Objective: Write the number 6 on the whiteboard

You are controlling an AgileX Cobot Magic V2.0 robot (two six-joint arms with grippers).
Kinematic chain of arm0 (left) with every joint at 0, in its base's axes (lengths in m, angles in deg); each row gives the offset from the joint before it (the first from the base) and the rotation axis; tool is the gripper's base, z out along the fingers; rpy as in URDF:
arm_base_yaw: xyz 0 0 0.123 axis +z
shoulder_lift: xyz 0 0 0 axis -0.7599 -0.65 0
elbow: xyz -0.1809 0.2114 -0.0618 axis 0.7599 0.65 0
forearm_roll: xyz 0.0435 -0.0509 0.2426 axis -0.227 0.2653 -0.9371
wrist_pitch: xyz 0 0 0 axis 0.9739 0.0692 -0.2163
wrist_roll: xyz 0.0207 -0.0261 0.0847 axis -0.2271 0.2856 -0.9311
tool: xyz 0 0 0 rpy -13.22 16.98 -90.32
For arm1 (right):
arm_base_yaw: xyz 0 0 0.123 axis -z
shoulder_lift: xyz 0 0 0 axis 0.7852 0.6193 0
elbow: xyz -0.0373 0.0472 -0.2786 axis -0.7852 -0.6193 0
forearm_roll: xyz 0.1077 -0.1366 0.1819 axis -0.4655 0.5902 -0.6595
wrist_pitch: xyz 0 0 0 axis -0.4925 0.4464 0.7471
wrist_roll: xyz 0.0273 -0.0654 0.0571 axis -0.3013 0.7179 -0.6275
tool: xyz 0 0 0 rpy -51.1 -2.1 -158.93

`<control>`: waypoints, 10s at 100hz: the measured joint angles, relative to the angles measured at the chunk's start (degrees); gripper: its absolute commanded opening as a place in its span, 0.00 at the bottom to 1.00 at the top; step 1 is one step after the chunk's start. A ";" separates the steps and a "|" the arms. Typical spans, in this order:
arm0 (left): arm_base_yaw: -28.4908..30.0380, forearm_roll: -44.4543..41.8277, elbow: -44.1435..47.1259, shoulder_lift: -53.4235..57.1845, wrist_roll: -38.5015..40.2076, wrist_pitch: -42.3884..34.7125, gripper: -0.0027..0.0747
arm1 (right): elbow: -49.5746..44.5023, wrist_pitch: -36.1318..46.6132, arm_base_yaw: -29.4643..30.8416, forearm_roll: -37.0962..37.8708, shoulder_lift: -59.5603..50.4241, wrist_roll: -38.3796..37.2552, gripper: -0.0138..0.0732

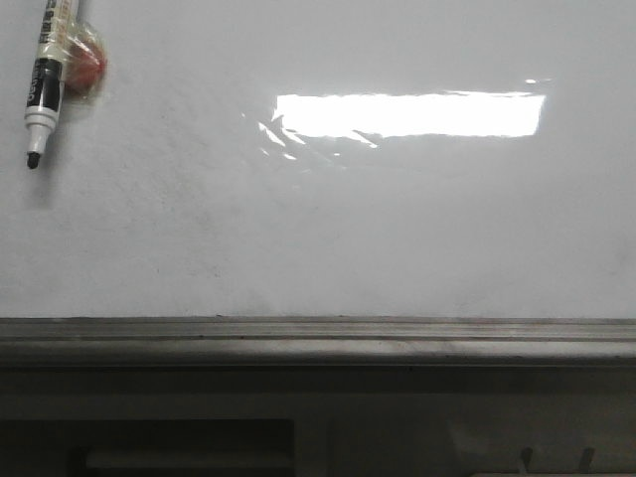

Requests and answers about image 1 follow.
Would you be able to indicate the white whiteboard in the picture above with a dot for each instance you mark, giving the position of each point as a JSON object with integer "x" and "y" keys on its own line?
{"x": 322, "y": 158}

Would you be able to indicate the white black whiteboard marker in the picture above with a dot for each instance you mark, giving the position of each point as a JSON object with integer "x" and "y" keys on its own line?
{"x": 47, "y": 87}

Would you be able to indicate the grey cabinet below whiteboard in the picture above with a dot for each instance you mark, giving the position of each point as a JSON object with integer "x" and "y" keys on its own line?
{"x": 416, "y": 421}

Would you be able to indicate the red magnet taped to marker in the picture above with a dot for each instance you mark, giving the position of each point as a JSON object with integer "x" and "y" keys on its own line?
{"x": 85, "y": 60}

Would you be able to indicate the grey aluminium whiteboard tray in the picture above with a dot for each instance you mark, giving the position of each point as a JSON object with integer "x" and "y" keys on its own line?
{"x": 220, "y": 341}

